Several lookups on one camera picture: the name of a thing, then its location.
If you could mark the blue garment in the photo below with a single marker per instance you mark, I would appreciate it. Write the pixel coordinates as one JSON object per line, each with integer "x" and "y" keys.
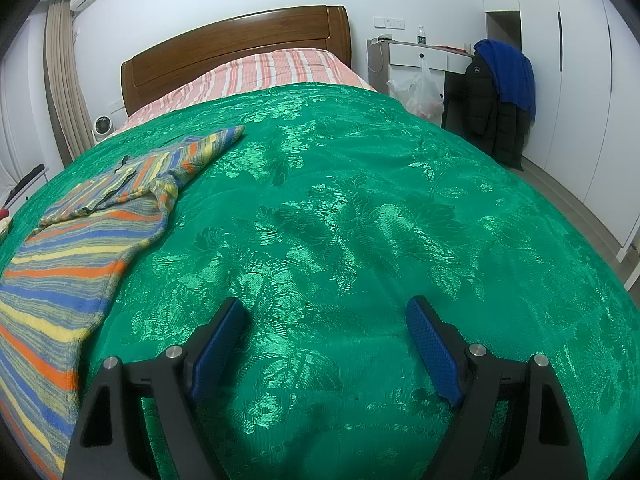
{"x": 510, "y": 75}

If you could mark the small white fan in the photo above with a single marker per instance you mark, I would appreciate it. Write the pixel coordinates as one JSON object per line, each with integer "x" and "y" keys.
{"x": 102, "y": 127}

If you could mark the green floral blanket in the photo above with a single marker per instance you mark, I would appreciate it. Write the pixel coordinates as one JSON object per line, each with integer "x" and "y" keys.
{"x": 350, "y": 210}

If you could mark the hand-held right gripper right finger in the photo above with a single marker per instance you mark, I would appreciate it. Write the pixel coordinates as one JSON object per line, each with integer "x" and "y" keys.
{"x": 435, "y": 350}

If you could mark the pink striped bed sheet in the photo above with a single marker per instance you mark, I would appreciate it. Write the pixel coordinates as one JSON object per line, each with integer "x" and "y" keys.
{"x": 260, "y": 70}

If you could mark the clear water bottle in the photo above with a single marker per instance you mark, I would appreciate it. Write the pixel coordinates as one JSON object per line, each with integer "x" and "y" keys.
{"x": 420, "y": 35}

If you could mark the white desk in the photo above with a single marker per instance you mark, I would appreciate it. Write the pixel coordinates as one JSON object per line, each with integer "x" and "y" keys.
{"x": 430, "y": 57}

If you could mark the beige curtain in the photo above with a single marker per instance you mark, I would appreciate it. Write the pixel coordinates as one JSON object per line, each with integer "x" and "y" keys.
{"x": 65, "y": 85}

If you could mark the white wall socket strip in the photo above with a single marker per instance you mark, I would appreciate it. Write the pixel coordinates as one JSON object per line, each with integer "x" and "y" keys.
{"x": 390, "y": 22}

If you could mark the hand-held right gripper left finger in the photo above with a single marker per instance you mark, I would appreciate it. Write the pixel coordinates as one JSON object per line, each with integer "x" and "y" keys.
{"x": 220, "y": 345}

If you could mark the brown wooden headboard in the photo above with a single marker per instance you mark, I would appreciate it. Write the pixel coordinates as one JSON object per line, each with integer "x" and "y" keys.
{"x": 225, "y": 40}

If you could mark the black and red long object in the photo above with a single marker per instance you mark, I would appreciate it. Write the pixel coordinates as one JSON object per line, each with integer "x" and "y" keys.
{"x": 30, "y": 176}

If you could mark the white wardrobe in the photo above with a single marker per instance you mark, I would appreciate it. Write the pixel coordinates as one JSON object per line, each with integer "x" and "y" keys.
{"x": 580, "y": 85}

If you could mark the striped knit sweater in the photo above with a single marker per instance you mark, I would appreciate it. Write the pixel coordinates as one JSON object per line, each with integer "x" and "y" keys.
{"x": 75, "y": 260}

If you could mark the white plastic bag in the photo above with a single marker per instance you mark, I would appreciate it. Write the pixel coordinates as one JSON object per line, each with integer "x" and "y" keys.
{"x": 420, "y": 92}

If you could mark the red flat object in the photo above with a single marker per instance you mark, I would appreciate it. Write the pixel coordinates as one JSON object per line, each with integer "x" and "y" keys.
{"x": 455, "y": 48}

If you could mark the black puffer jacket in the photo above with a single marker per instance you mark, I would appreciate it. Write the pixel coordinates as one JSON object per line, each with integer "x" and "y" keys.
{"x": 480, "y": 105}

